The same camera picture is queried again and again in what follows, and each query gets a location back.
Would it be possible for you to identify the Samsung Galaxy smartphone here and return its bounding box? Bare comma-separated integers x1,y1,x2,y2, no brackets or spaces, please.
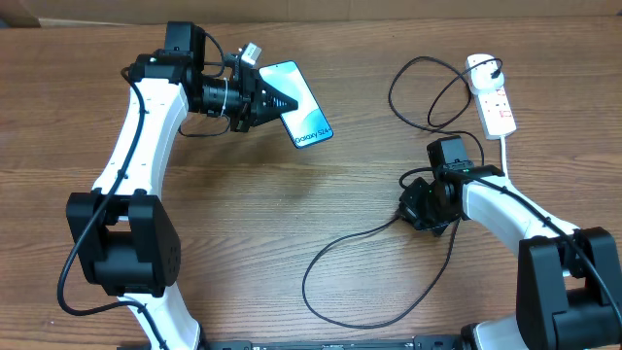
259,60,333,149

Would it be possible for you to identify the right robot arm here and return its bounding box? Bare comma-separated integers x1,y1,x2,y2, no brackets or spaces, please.
398,136,621,349

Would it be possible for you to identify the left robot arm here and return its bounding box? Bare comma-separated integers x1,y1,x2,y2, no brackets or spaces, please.
66,21,298,349

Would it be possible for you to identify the white charger plug adapter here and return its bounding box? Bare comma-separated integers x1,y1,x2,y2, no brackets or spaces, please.
466,53,504,95

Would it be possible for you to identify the white power strip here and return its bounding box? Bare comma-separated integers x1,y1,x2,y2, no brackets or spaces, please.
471,86,517,140

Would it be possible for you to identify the cardboard backdrop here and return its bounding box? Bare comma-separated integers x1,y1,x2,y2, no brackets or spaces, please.
0,0,622,29

